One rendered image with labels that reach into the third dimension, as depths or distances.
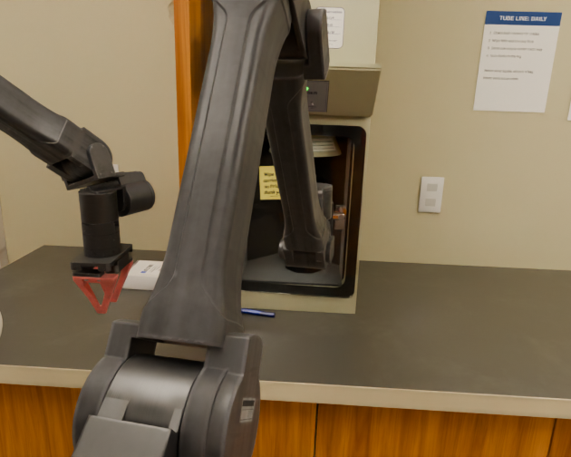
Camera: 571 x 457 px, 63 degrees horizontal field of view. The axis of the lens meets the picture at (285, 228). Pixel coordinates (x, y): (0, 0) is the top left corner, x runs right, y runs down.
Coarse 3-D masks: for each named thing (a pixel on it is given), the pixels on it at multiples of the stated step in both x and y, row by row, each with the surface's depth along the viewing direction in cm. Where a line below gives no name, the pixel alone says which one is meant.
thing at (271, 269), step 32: (320, 128) 101; (352, 128) 100; (320, 160) 103; (352, 160) 102; (256, 192) 106; (352, 192) 104; (256, 224) 108; (352, 224) 106; (256, 256) 110; (352, 256) 108; (256, 288) 112; (288, 288) 111; (320, 288) 111; (352, 288) 110
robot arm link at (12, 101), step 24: (0, 96) 62; (24, 96) 65; (0, 120) 63; (24, 120) 65; (48, 120) 67; (24, 144) 68; (48, 144) 67; (72, 144) 69; (48, 168) 72; (72, 168) 72
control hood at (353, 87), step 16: (336, 64) 88; (352, 64) 88; (368, 64) 88; (320, 80) 91; (336, 80) 91; (352, 80) 90; (368, 80) 90; (336, 96) 94; (352, 96) 94; (368, 96) 94; (320, 112) 99; (336, 112) 98; (352, 112) 98; (368, 112) 98
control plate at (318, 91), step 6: (312, 84) 92; (318, 84) 92; (324, 84) 92; (312, 90) 93; (318, 90) 93; (324, 90) 93; (312, 96) 95; (318, 96) 95; (324, 96) 94; (318, 102) 96; (324, 102) 96; (312, 108) 98; (318, 108) 97; (324, 108) 97
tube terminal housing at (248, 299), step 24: (312, 0) 96; (336, 0) 95; (360, 0) 95; (360, 24) 96; (360, 48) 98; (312, 120) 102; (336, 120) 102; (360, 120) 102; (360, 240) 109; (336, 312) 114
